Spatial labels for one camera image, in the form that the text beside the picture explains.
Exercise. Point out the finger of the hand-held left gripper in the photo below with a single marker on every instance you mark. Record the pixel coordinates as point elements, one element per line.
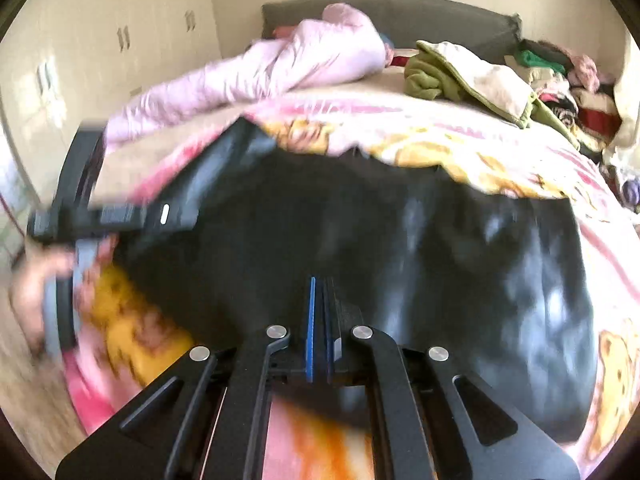
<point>170,215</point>

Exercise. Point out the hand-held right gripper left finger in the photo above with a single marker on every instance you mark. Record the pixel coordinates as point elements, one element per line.
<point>310,330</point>

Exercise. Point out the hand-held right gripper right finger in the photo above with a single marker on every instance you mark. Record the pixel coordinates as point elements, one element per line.
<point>332,340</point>

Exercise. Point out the black glossy garment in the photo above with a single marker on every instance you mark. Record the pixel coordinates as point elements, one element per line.
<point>400,260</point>

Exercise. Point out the pile of mixed clothes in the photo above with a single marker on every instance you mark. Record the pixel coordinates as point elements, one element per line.
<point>590,110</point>

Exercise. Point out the person's left hand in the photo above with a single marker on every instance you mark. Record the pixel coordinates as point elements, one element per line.
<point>30,280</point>

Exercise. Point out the white wardrobe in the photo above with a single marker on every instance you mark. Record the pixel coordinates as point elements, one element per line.
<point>125,35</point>

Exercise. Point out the pale pink quilt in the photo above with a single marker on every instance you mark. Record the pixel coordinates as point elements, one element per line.
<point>300,55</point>

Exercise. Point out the pink printed blanket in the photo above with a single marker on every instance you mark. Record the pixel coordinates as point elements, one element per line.
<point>450,145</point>

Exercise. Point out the green cloth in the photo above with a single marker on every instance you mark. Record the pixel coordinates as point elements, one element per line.
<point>430,77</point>

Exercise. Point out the cream cloth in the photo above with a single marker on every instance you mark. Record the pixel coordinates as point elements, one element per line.
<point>495,80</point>

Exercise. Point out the grey headboard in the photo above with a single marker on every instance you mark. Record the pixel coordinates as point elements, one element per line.
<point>440,15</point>

